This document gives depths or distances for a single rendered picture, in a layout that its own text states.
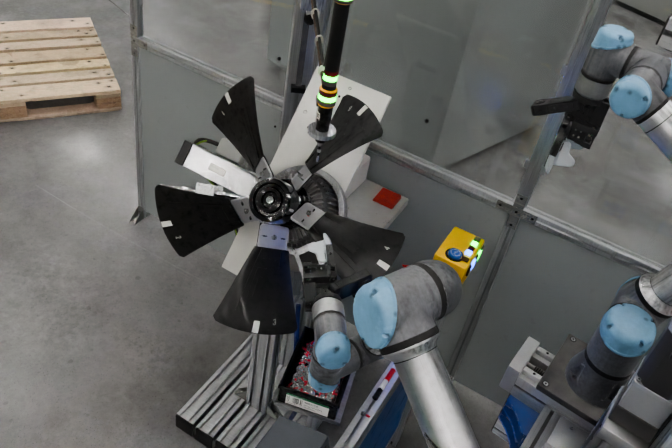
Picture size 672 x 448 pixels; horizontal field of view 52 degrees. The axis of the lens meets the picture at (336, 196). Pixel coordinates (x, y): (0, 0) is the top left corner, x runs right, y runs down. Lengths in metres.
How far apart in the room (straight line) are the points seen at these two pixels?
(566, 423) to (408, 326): 0.77
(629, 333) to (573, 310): 0.87
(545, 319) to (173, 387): 1.46
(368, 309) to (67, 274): 2.27
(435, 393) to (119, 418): 1.77
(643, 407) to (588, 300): 1.08
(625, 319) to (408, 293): 0.66
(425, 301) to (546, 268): 1.28
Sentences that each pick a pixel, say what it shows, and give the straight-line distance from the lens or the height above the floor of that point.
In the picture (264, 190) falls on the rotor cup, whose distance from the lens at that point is 1.81.
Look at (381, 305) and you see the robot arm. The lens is 1.21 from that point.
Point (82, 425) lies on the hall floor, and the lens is 2.84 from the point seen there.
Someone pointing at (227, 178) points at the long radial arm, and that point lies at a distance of 2.05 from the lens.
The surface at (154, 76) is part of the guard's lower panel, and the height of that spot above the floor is 0.85.
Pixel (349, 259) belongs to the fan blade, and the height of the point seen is 1.16.
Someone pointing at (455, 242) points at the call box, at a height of 1.07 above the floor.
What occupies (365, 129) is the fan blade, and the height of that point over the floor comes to 1.42.
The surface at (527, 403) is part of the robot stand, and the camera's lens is 1.94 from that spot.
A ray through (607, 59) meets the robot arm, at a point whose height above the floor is 1.78.
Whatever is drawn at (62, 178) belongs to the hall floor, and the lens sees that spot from 3.88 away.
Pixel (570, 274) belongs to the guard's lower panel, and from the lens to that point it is 2.49.
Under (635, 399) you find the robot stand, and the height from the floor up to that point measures 1.34.
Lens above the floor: 2.36
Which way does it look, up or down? 38 degrees down
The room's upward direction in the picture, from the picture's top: 11 degrees clockwise
